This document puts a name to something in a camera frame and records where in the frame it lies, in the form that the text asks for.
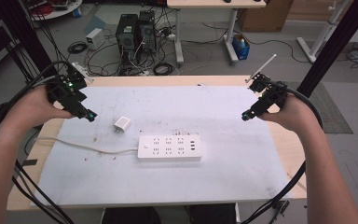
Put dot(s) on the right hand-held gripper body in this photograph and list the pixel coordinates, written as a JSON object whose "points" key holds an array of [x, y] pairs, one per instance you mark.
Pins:
{"points": [[273, 95]]}

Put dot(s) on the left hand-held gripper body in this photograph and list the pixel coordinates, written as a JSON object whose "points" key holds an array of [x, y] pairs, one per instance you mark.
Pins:
{"points": [[63, 91]]}

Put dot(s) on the person's right hand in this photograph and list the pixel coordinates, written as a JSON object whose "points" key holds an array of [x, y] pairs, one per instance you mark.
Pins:
{"points": [[295, 115]]}

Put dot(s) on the person's left hand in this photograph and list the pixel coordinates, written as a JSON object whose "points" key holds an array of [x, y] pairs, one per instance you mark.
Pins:
{"points": [[31, 109]]}

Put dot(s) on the white charger plug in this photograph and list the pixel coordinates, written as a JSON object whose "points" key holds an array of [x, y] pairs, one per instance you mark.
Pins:
{"points": [[122, 124]]}

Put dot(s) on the white table mat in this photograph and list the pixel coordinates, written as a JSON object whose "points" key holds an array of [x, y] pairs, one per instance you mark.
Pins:
{"points": [[230, 155]]}

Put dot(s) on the blue bin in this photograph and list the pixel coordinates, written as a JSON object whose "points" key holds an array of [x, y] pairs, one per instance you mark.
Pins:
{"points": [[240, 49]]}

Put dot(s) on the black metal stand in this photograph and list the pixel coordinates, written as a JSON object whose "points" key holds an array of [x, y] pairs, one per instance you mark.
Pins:
{"points": [[335, 46], [28, 43]]}

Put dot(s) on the grey floor mat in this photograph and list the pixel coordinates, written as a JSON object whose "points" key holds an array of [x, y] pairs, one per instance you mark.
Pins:
{"points": [[332, 109]]}

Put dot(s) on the white box device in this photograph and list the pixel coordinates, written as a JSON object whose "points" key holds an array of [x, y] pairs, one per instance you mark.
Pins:
{"points": [[95, 38]]}

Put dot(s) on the black tape strip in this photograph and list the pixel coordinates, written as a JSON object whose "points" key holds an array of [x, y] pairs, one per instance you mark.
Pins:
{"points": [[30, 162]]}

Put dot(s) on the cardboard box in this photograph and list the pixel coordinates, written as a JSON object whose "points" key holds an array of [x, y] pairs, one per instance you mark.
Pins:
{"points": [[264, 15]]}

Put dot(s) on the round white table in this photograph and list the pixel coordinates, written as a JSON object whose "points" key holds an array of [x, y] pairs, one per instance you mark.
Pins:
{"points": [[59, 11]]}

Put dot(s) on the large black computer tower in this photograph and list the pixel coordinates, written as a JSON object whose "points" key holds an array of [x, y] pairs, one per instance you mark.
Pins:
{"points": [[126, 37]]}

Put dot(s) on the white power strip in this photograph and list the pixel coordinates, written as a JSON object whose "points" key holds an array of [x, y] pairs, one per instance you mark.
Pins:
{"points": [[169, 154]]}

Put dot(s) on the black table clamp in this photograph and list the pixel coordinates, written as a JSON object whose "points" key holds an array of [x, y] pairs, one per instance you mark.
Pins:
{"points": [[279, 207]]}

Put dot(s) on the small black computer tower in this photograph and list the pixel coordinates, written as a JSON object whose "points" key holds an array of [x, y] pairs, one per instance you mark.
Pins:
{"points": [[147, 31]]}

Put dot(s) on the white-legged wooden desk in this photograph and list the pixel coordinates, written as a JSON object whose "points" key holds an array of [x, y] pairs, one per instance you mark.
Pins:
{"points": [[214, 3]]}

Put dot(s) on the person's right leg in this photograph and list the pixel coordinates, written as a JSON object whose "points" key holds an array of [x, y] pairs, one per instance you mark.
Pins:
{"points": [[213, 214]]}

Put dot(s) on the person's leg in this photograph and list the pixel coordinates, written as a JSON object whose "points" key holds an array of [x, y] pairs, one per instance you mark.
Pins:
{"points": [[213, 214], [130, 216]]}

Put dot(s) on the person's left leg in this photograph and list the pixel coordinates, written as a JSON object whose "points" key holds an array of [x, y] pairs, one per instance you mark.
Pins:
{"points": [[130, 216]]}

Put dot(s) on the white desk leg frame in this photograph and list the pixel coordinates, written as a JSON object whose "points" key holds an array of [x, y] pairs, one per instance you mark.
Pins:
{"points": [[321, 34]]}

